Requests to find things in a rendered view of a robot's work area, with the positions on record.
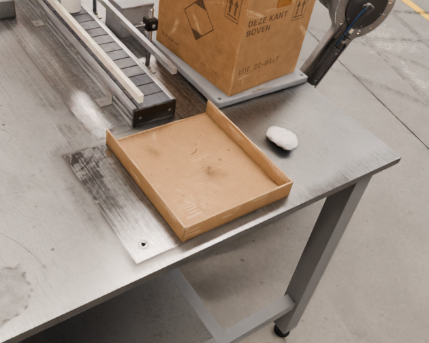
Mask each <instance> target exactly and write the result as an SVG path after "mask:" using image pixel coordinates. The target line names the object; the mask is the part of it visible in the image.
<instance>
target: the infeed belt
mask: <svg viewBox="0 0 429 343"><path fill-rule="evenodd" d="M42 1H43V2H44V3H45V4H46V5H47V6H48V7H49V8H50V9H51V10H52V12H53V13H54V14H55V15H56V16H57V18H58V19H59V20H60V21H61V22H62V23H63V24H64V25H65V26H66V27H67V29H68V30H69V31H70V32H71V34H72V35H73V36H74V37H75V38H76V39H77V40H78V41H79V42H80V43H81V45H82V46H83V47H84V48H85V49H86V51H87V52H88V53H89V54H90V55H91V56H92V57H93V58H94V59H95V60H96V62H97V63H98V64H99V65H100V66H101V68H102V69H103V70H104V71H105V72H106V73H107V74H108V75H109V76H110V78H111V79H112V80H113V81H114V82H115V84H116V85H117V86H118V87H119V88H120V89H121V90H122V91H123V92H124V93H125V95H126V96H127V97H128V98H129V99H130V101H131V102H132V103H133V104H134V105H135V107H137V109H139V110H143V109H145V108H149V107H153V106H156V105H160V104H163V103H167V102H170V101H172V100H171V99H170V97H169V96H168V95H167V94H166V93H165V92H164V91H163V90H162V89H161V88H160V87H159V86H158V85H157V84H156V83H155V82H154V80H153V79H152V78H151V77H150V76H149V75H148V74H147V73H146V72H145V71H144V70H143V69H142V68H141V67H140V66H139V65H138V64H137V63H136V62H135V61H134V60H133V59H132V58H131V57H130V56H129V55H128V54H127V53H126V52H125V51H124V50H123V48H122V47H121V46H120V45H119V44H118V43H117V42H116V41H115V40H114V39H113V38H112V37H111V36H110V35H109V34H108V32H107V31H106V30H105V29H104V28H103V27H102V26H101V25H100V24H99V23H98V22H97V21H96V20H95V19H94V18H93V17H92V16H91V15H90V14H89V13H88V12H87V11H86V10H85V9H84V8H83V7H82V6H81V12H80V13H79V14H70V15H71V16H72V17H73V18H74V19H75V20H76V22H77V23H78V24H79V25H80V26H81V27H82V28H83V29H84V30H85V31H86V32H87V33H88V34H89V35H90V37H91V38H92V39H93V40H94V41H95V42H96V43H97V45H98V46H99V47H100V48H101V49H102V50H103V51H104V52H105V53H106V54H107V55H108V56H109V57H110V58H111V60H112V61H113V62H114V63H115V64H116V65H117V66H118V68H119V69H120V70H121V71H122V72H123V73H124V74H125V75H126V76H127V77H128V78H129V79H130V80H131V81H132V83H133V84H134V85H135V86H136V87H137V88H138V89H139V90H140V92H141V93H142V94H143V95H144V98H143V102H142V103H138V102H137V101H136V100H135V99H134V98H133V97H132V96H131V95H130V94H129V92H128V91H127V90H126V89H125V88H124V86H123V85H122V84H121V83H120V82H119V81H118V80H117V79H116V78H115V77H114V76H113V74H112V73H111V72H110V71H109V70H108V68H107V67H106V66H105V65H104V64H103V63H102V62H101V61H100V60H99V59H98V58H97V56H96V55H95V54H94V53H93V52H92V51H91V49H90V48H89V47H88V46H87V45H86V44H85V43H84V42H83V41H82V40H81V39H80V37H79V36H78V35H77V34H76V33H75V31H74V30H73V29H72V28H71V27H70V26H69V25H68V24H67V23H66V22H65V20H64V19H63V18H62V17H61V16H60V15H59V13H58V12H57V11H56V10H55V9H54V8H53V7H52V6H51V4H49V2H48V1H47V0H42Z"/></svg>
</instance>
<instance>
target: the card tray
mask: <svg viewBox="0 0 429 343"><path fill-rule="evenodd" d="M106 144H107V145H108V147H109V148H110V149H111V151H112V152H113V153H114V155H115V156H116V157H117V159H118V160H119V161H120V162H121V164H122V165H123V166H124V168H125V169H126V170H127V171H128V173H129V174H130V175H131V177H132V178H133V179H134V180H135V182H136V183H137V185H138V186H139V187H140V188H141V189H142V191H143V192H144V194H145V195H146V196H147V197H148V199H149V200H150V202H151V203H152V204H153V205H154V206H155V208H156V209H157V211H158V212H159V213H160V215H162V217H163V218H164V220H165V221H166V222H167V224H168V225H169V226H170V227H171V229H172V230H173V231H174V233H175V234H176V235H177V236H178V238H179V239H180V241H181V242H186V241H187V240H190V239H192V238H194V237H196V236H199V235H201V234H203V233H206V232H207V231H210V230H212V229H214V228H217V227H219V226H221V225H224V224H225V223H228V222H230V221H232V220H235V219H237V218H239V217H241V216H244V215H245V214H248V213H250V212H252V211H255V210H257V209H259V208H262V207H264V206H266V205H268V204H270V203H273V202H275V201H277V200H280V199H282V198H284V197H286V196H288V195H289V193H290V190H291V188H292V185H293V180H292V179H291V178H289V177H288V176H287V175H286V174H285V173H284V172H283V171H282V170H281V169H280V168H279V167H278V166H277V165H276V164H275V163H274V162H273V161H272V160H271V159H270V158H269V157H268V156H267V155H266V154H264V153H263V152H262V151H261V150H260V149H259V148H258V147H257V146H256V145H255V144H254V143H253V142H252V141H251V140H250V139H249V138H248V137H247V136H246V135H245V134H244V133H243V132H242V131H241V130H239V128H237V126H236V125H235V124H234V123H233V122H232V121H231V120H230V119H229V118H228V117H227V116H226V115H224V113H222V111H220V109H219V108H218V107H217V106H215V105H214V104H213V103H212V102H211V101H210V100H208V102H207V106H206V112H205V113H202V114H198V115H195V116H192V117H188V118H185V119H182V120H178V121H175V122H171V123H168V124H166V125H161V126H159V127H155V128H152V129H148V130H145V131H141V132H139V133H134V134H132V135H128V136H125V137H121V138H118V139H116V138H115V137H114V136H113V135H112V133H111V132H110V131H109V129H106Z"/></svg>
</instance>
